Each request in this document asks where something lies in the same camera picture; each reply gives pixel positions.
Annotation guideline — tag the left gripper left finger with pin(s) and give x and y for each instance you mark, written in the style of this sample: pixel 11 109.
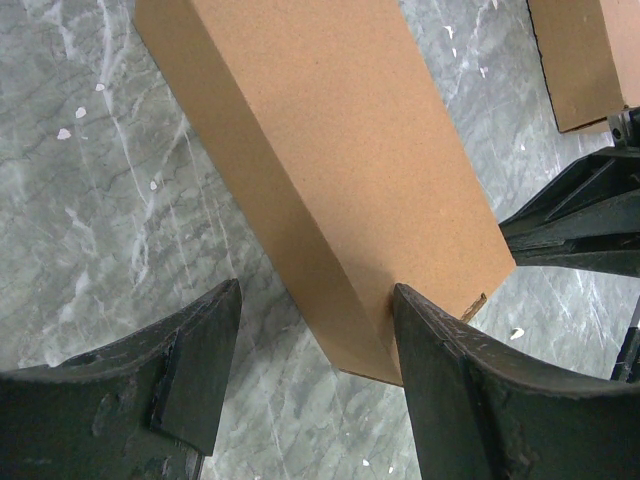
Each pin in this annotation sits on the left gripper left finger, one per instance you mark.
pixel 146 406

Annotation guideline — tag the brown cardboard box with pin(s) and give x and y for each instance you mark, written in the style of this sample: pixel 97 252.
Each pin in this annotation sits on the brown cardboard box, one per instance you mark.
pixel 326 126

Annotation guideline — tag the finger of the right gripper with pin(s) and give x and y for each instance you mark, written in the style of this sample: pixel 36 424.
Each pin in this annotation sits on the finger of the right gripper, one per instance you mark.
pixel 595 196
pixel 619 259

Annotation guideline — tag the aluminium rail frame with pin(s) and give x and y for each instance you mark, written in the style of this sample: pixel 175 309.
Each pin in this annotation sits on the aluminium rail frame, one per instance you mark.
pixel 626 367

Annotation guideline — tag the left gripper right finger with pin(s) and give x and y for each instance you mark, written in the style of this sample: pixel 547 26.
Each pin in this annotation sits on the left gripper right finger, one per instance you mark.
pixel 480 409

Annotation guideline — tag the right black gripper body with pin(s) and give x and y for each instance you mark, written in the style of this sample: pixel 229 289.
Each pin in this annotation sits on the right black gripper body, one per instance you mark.
pixel 624 128

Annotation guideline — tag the small folded cardboard box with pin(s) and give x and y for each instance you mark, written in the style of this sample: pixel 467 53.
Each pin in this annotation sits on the small folded cardboard box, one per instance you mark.
pixel 589 52

